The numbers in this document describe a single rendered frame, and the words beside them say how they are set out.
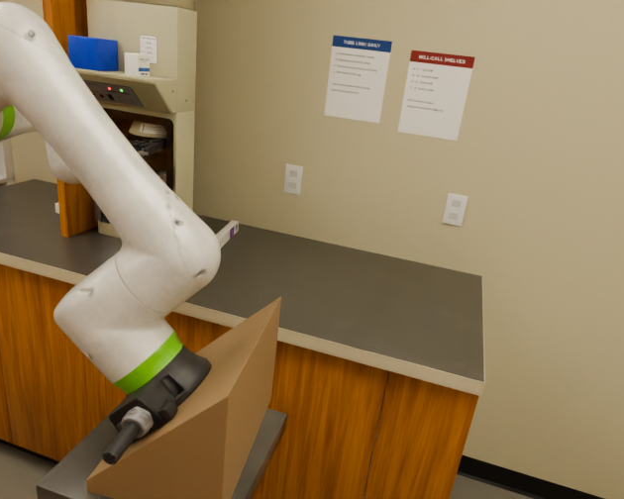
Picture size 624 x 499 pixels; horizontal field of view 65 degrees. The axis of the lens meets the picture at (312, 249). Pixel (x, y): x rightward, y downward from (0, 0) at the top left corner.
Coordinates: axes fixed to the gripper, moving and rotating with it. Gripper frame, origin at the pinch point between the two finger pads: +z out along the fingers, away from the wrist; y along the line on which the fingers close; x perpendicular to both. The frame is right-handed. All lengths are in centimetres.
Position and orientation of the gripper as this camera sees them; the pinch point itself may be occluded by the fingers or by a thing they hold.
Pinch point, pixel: (155, 144)
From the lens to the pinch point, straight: 164.9
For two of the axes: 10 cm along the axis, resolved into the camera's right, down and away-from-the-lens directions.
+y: -9.5, -2.1, 2.4
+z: 3.0, -3.2, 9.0
